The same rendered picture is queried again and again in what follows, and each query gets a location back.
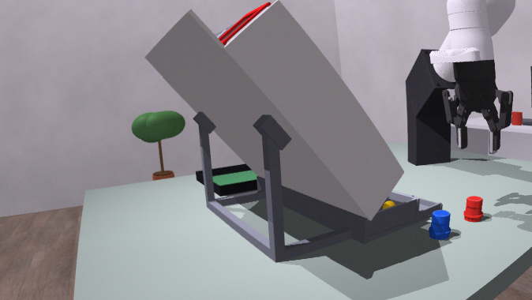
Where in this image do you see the red plug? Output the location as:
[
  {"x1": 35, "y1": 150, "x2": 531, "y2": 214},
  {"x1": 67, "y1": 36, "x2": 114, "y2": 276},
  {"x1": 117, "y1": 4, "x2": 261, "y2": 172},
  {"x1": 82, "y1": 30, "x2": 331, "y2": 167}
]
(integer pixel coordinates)
[{"x1": 463, "y1": 196, "x2": 483, "y2": 222}]

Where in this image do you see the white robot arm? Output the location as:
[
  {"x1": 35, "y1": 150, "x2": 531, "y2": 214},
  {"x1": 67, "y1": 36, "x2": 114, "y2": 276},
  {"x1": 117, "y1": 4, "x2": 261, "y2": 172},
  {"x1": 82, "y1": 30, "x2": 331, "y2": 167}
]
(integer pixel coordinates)
[{"x1": 430, "y1": 0, "x2": 515, "y2": 82}]

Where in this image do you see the yellow ball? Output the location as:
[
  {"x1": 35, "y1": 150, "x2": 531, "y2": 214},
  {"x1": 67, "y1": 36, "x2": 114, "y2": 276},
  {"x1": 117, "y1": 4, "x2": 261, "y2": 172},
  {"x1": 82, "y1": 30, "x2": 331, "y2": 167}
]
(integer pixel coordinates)
[{"x1": 383, "y1": 201, "x2": 395, "y2": 209}]

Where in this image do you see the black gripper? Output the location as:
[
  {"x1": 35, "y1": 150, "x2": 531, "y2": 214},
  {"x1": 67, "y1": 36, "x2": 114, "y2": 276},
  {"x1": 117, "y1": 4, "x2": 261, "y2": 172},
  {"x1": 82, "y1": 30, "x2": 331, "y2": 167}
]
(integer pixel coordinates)
[{"x1": 442, "y1": 59, "x2": 513, "y2": 154}]

